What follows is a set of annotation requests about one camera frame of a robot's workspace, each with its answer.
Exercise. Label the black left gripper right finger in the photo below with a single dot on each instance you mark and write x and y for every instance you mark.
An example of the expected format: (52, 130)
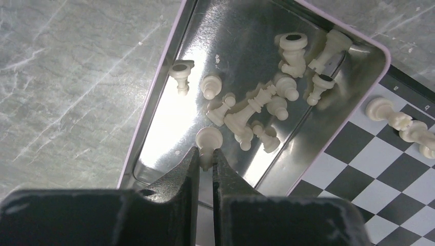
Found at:
(243, 216)

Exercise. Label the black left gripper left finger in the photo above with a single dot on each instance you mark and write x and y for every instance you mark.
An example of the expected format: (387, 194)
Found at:
(163, 213)

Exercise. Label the white pawn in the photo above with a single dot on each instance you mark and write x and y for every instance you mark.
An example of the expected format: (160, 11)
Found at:
(180, 71)
(286, 87)
(245, 139)
(211, 86)
(207, 140)
(278, 107)

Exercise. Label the black white chess board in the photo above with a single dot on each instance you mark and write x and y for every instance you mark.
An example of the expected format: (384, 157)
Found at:
(386, 178)

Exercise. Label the white queen lying centre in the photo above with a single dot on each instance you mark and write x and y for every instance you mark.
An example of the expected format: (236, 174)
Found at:
(236, 122)

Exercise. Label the pink metal tin tray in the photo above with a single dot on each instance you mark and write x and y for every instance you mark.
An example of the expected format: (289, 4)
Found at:
(234, 40)

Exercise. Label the white pawn right tray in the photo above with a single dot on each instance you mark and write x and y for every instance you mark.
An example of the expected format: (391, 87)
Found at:
(321, 83)

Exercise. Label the white knight upper tray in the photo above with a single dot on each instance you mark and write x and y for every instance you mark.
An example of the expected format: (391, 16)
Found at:
(292, 50)

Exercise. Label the white rook upper right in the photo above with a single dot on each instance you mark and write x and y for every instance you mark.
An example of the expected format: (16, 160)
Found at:
(336, 43)

